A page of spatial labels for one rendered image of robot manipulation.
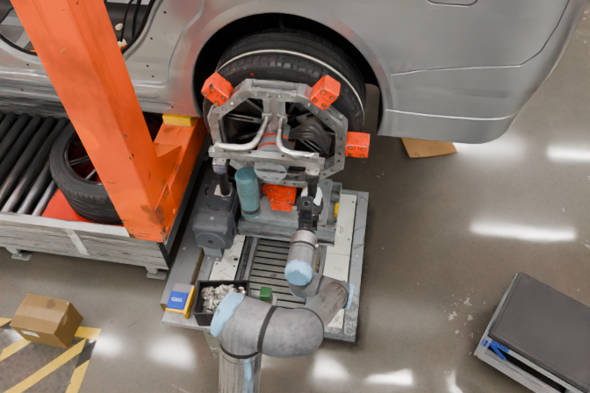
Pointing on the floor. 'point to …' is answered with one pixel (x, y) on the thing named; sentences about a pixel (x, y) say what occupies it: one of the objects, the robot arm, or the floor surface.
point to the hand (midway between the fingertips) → (312, 188)
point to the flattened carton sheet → (420, 147)
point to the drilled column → (213, 344)
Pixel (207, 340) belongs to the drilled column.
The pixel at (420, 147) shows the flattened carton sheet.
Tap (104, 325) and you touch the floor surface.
